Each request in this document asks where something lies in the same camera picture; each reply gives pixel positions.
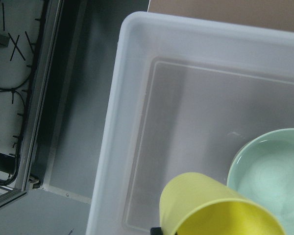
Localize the translucent white plastic box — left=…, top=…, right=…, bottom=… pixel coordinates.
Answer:
left=86, top=12, right=294, bottom=235

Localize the yellow plastic cup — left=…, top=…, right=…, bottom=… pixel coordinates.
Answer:
left=159, top=172, right=286, bottom=235

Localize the aluminium table frame rail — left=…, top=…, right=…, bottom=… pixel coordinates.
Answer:
left=0, top=0, right=64, bottom=209

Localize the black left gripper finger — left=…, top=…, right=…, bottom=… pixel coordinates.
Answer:
left=150, top=227, right=162, bottom=235

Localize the black floor cable bundle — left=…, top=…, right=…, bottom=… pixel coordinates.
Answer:
left=0, top=0, right=44, bottom=187

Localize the pale green bowl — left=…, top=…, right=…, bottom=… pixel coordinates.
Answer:
left=226, top=128, right=294, bottom=235

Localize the small black floor box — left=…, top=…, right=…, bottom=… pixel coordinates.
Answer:
left=0, top=153, right=15, bottom=174

